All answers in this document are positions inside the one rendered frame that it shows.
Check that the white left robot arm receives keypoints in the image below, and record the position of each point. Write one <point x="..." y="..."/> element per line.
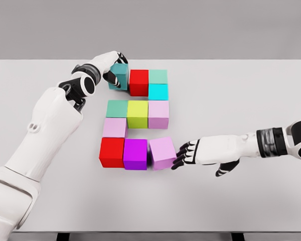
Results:
<point x="47" y="120"/>

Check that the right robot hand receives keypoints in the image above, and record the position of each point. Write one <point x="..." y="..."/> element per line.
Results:
<point x="210" y="150"/>

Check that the yellow-green cube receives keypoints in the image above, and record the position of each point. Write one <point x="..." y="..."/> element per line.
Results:
<point x="137" y="114"/>

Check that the light pink cube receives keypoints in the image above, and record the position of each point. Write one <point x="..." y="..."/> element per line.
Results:
<point x="114" y="127"/>
<point x="158" y="113"/>
<point x="162" y="153"/>

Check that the magenta cube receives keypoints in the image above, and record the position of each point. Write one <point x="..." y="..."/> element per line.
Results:
<point x="135" y="153"/>

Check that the pale green cube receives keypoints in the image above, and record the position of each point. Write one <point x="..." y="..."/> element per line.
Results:
<point x="116" y="108"/>
<point x="158" y="76"/>

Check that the red cube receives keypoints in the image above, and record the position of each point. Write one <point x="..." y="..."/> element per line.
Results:
<point x="138" y="81"/>
<point x="111" y="151"/>

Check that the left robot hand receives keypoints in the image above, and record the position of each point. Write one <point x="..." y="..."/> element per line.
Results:
<point x="108" y="59"/>

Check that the dark teal cube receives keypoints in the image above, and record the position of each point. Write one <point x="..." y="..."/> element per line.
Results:
<point x="120" y="76"/>

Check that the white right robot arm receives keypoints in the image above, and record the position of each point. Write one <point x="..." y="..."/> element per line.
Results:
<point x="276" y="144"/>

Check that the cyan cube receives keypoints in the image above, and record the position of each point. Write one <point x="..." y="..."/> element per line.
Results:
<point x="158" y="91"/>

